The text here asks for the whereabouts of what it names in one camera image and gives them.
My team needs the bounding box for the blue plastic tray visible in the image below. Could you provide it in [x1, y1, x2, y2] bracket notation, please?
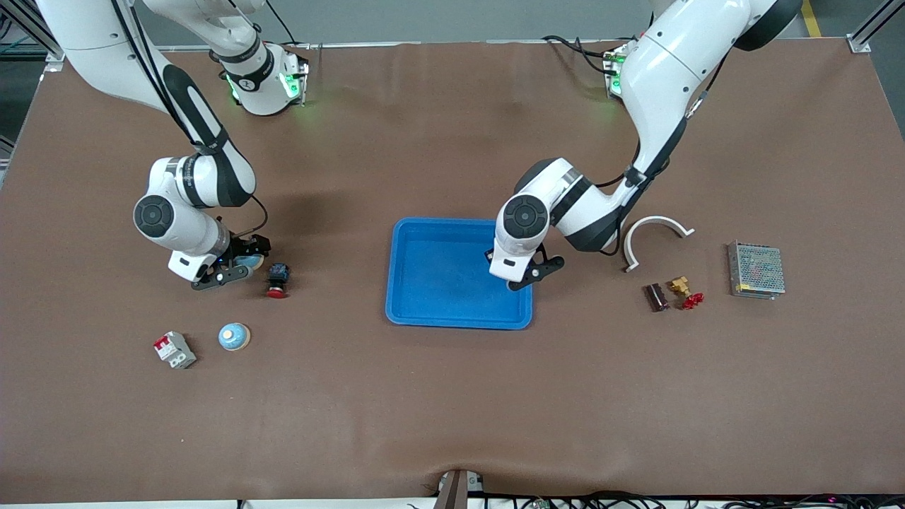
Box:
[385, 217, 533, 331]

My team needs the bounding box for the white red circuit breaker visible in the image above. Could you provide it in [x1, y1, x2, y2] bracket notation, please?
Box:
[153, 331, 197, 370]

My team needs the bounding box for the white semicircular pipe clamp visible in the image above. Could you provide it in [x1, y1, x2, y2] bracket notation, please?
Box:
[622, 216, 696, 274]

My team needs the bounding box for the metal mesh power supply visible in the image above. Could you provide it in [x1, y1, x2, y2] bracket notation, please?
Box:
[727, 240, 786, 300]

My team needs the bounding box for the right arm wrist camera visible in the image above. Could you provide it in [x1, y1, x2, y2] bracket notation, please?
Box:
[192, 267, 250, 291]

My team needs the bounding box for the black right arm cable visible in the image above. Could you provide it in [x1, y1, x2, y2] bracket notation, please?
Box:
[110, 0, 270, 241]

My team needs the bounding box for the red mushroom push button switch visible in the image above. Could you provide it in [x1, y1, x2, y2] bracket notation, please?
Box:
[266, 263, 291, 300]

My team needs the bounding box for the brass valve with red handle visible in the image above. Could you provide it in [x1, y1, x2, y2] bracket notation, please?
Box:
[668, 276, 706, 311]

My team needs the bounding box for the black base power cable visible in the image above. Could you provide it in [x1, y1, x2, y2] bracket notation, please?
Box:
[543, 34, 616, 75]

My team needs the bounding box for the table edge clamp bracket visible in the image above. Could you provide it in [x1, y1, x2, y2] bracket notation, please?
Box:
[433, 469, 486, 509]

